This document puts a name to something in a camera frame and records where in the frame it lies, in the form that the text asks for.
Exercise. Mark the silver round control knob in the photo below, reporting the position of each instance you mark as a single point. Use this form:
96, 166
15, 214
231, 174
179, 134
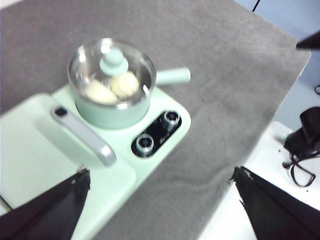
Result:
172, 119
144, 143

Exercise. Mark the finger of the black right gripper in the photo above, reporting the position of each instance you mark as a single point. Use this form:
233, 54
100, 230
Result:
312, 42

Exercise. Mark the glass pot lid green knob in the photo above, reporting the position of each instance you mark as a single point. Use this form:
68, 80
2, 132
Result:
113, 62

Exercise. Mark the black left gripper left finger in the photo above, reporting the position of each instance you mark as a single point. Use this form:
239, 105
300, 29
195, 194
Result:
42, 215

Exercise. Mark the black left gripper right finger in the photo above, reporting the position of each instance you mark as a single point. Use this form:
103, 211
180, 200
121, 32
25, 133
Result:
280, 215

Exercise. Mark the white rectangular steamed bun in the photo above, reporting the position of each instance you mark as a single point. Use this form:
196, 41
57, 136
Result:
100, 93

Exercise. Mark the mint green breakfast machine base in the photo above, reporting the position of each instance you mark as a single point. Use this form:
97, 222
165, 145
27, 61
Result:
171, 102

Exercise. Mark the black glossy control panel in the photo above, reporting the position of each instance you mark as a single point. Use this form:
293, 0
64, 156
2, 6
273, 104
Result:
158, 140

